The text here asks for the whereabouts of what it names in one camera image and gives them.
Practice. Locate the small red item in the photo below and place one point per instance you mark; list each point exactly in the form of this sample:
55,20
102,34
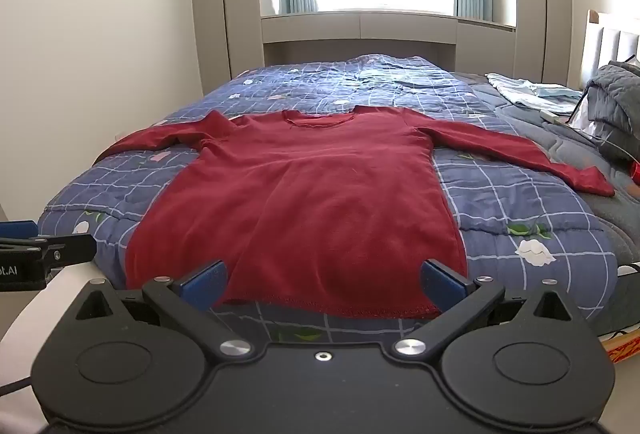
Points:
635,171

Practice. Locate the light blue cloth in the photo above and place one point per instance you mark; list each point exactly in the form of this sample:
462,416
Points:
525,96

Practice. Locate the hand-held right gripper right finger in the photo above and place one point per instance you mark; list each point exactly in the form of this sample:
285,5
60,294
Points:
440,285

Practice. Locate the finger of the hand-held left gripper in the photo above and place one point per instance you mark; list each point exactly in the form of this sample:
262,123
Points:
60,250

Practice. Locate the beige wardrobe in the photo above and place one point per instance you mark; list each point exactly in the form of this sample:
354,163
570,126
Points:
225,13
545,3

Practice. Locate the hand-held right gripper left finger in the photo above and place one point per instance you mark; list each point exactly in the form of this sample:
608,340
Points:
205,282

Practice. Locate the white charger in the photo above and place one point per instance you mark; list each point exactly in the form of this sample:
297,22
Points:
550,117

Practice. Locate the orange printed cardboard box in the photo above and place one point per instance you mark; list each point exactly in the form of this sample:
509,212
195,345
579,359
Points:
625,346

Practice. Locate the beige window cabinet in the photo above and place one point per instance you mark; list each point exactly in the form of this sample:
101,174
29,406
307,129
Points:
360,33

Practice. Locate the grey fleecy blanket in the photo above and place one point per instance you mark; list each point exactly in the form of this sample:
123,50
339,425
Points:
617,98

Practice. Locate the beige padded headboard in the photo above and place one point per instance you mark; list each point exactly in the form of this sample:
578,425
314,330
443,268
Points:
612,41

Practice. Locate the red long-sleeved sweater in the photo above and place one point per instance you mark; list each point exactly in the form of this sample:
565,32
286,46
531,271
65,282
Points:
300,214

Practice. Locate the blue checked flower quilt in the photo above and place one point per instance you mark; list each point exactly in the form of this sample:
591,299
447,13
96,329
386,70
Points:
500,199

